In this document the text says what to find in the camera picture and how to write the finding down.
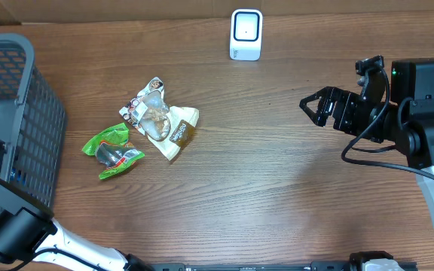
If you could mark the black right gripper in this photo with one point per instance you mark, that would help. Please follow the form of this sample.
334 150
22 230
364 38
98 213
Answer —
340 114

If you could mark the beige pastry snack packet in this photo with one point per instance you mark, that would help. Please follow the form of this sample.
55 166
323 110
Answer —
168 128

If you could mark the green snack packet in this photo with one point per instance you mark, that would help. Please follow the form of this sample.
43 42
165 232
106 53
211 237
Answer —
112 148

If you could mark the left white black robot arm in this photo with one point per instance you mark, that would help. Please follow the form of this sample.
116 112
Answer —
29 232

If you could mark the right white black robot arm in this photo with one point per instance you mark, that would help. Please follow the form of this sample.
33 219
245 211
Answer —
397 107

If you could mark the white barcode scanner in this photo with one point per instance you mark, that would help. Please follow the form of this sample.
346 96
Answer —
246 35

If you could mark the grey plastic mesh basket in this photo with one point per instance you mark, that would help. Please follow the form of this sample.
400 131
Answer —
32 122

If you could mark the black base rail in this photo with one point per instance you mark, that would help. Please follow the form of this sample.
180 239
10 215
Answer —
359 261

